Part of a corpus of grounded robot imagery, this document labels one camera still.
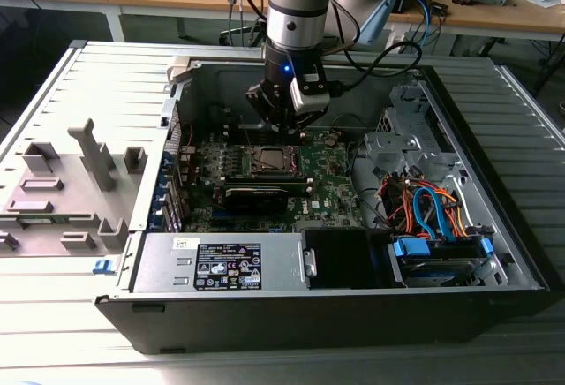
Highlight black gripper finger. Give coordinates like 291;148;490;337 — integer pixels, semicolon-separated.
245;82;289;133
292;105;331;139

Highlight metal socket cover frame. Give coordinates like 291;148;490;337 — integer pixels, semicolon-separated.
253;145;304;174

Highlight silver CPU green edge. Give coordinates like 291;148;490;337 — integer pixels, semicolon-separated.
259;148;290;169

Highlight CPU socket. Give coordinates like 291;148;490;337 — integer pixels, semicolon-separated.
250;144;306;177

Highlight green motherboard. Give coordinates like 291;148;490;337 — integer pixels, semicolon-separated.
178;127;368;234

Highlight green RAM stick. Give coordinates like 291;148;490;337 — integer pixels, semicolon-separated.
223;174;309;197
19;213;58;227

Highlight grey metal drive cage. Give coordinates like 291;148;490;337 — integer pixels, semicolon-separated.
362;84;460;183

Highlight black graphics card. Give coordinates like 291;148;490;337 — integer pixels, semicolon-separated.
222;185;289;217

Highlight blue disk carrier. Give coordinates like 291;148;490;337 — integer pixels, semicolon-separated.
388;234;494;287

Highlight grey power supply unit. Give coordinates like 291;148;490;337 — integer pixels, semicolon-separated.
130;230;310;294

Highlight black grey PC case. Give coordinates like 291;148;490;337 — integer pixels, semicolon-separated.
94;56;553;355

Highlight silver hard disk drive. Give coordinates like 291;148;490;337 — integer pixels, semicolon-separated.
399;257;482;289

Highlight grey parts rack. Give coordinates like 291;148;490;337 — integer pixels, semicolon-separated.
0;117;149;259

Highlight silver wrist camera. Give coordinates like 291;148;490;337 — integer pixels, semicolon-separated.
289;73;331;116

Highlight thin black wire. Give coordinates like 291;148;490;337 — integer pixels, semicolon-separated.
328;112;371;134

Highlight black camera cable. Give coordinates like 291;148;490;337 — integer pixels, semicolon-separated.
328;42;424;93

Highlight red orange power wires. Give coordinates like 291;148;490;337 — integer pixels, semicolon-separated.
377;175;418;227

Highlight blue SATA cable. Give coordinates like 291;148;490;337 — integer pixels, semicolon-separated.
412;185;456;241

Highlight orange SATA cable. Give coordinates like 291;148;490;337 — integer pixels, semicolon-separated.
434;184;470;238

